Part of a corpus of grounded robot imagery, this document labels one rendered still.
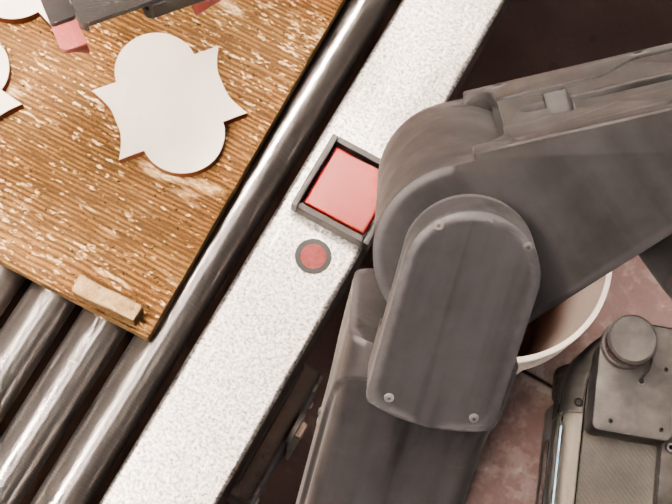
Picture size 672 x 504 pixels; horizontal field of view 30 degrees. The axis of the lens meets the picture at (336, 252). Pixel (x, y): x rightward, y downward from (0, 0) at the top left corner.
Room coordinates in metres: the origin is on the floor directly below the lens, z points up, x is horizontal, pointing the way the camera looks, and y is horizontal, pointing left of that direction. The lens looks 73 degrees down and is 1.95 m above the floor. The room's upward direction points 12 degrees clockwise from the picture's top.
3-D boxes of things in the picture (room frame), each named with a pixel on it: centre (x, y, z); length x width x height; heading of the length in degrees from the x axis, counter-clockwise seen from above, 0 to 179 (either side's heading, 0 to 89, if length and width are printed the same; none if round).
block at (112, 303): (0.23, 0.17, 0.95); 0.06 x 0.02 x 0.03; 74
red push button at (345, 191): (0.38, 0.00, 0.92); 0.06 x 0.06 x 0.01; 72
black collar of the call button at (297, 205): (0.38, 0.00, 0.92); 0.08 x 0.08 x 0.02; 72
